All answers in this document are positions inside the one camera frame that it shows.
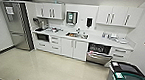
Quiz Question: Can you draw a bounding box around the stainless steel dishwasher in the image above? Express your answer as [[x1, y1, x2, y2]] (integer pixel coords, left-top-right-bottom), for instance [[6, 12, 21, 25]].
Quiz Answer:
[[86, 41, 114, 67]]

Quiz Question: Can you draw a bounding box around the stainless steel sink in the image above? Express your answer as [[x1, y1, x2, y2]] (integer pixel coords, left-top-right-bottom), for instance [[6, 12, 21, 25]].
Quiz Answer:
[[65, 31, 89, 40]]

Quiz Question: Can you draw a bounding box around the white sink base cabinet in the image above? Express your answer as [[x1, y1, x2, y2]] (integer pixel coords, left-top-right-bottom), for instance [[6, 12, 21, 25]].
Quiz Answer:
[[59, 36, 90, 62]]

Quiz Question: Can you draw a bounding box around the chrome sink faucet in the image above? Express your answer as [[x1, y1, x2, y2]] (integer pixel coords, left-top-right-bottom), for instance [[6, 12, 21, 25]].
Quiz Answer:
[[75, 27, 82, 36]]

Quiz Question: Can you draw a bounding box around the red white packet pile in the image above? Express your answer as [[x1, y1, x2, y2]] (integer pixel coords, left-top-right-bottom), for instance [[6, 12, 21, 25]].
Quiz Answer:
[[48, 25, 64, 34]]

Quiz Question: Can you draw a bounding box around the steel paper towel dispenser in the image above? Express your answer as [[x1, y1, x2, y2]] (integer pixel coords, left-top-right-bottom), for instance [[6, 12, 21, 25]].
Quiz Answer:
[[65, 9, 80, 27]]

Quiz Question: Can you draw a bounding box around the black soap dispenser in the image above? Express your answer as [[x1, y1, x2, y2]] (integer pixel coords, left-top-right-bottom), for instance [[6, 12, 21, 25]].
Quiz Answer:
[[85, 16, 94, 30]]

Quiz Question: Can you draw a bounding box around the black built-in microwave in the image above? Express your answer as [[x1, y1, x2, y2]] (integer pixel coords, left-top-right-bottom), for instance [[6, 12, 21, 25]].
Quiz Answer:
[[35, 32, 52, 43]]

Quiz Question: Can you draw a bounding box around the white blue soap bottle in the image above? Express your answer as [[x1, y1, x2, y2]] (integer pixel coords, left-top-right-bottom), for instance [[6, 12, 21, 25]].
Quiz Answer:
[[101, 31, 106, 39]]

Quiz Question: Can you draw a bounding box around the black coffee machine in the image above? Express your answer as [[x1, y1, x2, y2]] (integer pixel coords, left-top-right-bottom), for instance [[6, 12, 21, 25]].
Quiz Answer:
[[32, 18, 50, 31]]

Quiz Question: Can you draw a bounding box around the pale blue bottle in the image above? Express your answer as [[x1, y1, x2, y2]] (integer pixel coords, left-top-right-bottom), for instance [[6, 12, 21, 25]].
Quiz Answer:
[[52, 0, 59, 6]]

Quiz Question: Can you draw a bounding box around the white folded cloth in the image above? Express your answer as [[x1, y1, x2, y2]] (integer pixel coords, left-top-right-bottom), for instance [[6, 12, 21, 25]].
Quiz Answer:
[[117, 38, 131, 46]]

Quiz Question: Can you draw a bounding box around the stainless steel refrigerator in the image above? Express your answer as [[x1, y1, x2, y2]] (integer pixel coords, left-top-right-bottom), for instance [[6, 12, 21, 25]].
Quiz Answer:
[[0, 0, 38, 52]]

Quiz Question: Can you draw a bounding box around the grey bin black lid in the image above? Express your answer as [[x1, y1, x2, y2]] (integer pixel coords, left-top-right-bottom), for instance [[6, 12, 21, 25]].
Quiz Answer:
[[105, 60, 143, 80]]

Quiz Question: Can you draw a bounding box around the white paper note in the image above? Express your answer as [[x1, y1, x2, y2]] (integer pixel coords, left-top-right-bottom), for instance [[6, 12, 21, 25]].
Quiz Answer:
[[5, 6, 16, 16]]

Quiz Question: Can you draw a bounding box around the white wall cabinet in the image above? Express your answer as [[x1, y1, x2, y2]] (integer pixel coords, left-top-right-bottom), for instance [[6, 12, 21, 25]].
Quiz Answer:
[[95, 4, 144, 29], [34, 2, 65, 21]]

